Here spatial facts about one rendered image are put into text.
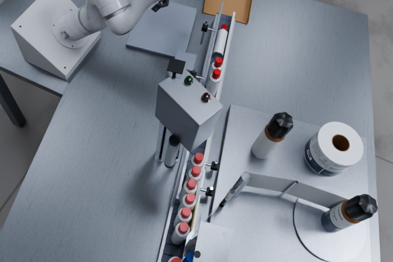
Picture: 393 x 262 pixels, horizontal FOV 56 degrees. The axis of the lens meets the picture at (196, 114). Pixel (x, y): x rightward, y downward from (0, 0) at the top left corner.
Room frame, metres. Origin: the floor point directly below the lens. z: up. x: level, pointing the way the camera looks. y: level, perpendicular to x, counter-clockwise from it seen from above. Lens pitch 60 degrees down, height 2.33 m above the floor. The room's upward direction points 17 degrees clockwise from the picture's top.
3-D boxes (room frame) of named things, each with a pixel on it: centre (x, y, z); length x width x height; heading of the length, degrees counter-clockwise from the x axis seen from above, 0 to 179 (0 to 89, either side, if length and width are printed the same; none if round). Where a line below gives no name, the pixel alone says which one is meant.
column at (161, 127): (0.61, 0.09, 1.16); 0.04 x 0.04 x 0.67; 4
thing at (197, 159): (0.55, -0.06, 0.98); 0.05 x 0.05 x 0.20
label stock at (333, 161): (0.83, -0.61, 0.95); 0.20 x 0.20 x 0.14
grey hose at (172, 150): (0.49, 0.04, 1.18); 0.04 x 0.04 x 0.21
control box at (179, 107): (0.55, 0.03, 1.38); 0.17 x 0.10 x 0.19; 59
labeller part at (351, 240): (0.53, -0.66, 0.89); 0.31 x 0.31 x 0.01
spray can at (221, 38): (1.28, -0.01, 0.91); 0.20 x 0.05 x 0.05; 4
